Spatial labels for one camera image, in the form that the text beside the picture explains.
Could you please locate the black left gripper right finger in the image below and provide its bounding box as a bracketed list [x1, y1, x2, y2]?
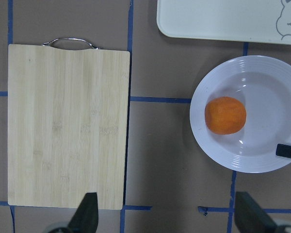
[234, 192, 277, 233]

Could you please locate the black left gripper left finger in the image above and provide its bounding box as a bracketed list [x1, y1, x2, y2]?
[68, 193, 98, 233]

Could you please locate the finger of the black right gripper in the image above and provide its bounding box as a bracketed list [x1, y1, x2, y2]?
[275, 144, 291, 159]

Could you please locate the white ribbed plate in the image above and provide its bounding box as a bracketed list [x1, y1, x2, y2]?
[190, 55, 291, 173]

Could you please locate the orange fruit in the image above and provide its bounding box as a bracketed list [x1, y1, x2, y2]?
[204, 97, 247, 135]

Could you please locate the cream bear tray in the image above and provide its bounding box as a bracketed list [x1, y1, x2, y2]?
[157, 0, 291, 45]

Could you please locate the bamboo cutting board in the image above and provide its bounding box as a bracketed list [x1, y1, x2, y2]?
[8, 44, 130, 210]

